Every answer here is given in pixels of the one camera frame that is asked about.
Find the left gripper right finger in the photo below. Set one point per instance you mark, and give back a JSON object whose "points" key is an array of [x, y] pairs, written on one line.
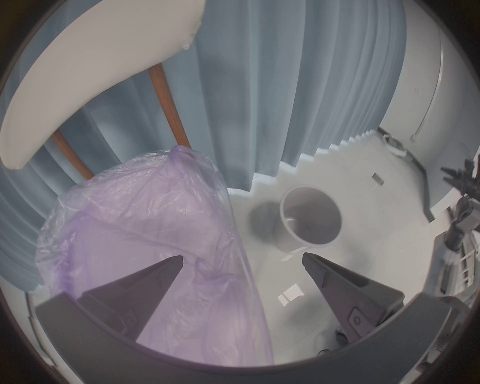
{"points": [[345, 296]]}

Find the white wardrobe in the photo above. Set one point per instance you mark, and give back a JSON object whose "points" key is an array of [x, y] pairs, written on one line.
{"points": [[457, 93]]}

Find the white trash bin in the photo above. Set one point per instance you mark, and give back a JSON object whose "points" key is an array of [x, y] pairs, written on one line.
{"points": [[311, 210]]}

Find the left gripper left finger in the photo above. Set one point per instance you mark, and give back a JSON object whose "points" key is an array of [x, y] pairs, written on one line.
{"points": [[138, 296]]}

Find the purple plastic bag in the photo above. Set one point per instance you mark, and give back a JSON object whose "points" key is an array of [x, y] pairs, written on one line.
{"points": [[131, 210]]}

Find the blue-grey curtain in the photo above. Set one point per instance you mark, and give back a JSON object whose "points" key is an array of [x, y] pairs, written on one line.
{"points": [[262, 93]]}

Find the white padded wooden chair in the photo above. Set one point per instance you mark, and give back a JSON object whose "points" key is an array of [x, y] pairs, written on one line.
{"points": [[93, 56]]}

